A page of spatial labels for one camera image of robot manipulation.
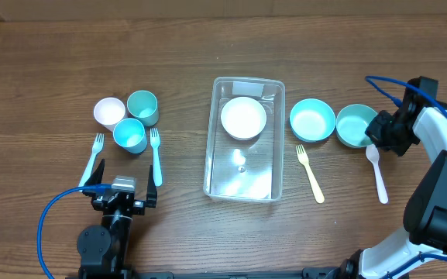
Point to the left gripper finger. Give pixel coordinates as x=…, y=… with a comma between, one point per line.
x=95, y=179
x=151, y=192

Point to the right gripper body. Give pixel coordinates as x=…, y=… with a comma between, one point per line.
x=391, y=133

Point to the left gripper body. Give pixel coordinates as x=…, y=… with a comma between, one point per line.
x=139, y=208

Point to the white spoon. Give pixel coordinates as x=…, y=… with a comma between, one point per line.
x=373, y=156

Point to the blue cup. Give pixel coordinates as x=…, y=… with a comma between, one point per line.
x=130, y=134

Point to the blue bowl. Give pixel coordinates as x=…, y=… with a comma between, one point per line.
x=312, y=120

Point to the yellow fork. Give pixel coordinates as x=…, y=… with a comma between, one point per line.
x=304, y=160

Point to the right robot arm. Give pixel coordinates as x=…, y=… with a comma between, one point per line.
x=423, y=236

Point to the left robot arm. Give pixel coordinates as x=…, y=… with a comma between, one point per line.
x=103, y=247

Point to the clear plastic container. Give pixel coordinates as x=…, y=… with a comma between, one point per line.
x=246, y=170

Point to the light blue fork left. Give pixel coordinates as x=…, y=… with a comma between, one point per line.
x=97, y=147

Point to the light blue fork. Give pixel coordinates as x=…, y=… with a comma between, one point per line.
x=97, y=147
x=155, y=144

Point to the light blue fork right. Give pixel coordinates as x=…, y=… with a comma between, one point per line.
x=155, y=144

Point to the white cup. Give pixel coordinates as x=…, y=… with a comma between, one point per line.
x=109, y=112

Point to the green cup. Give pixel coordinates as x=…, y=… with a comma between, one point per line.
x=143, y=105

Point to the white bowl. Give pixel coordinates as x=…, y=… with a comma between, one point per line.
x=243, y=118

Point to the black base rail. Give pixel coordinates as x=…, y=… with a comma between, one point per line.
x=306, y=273

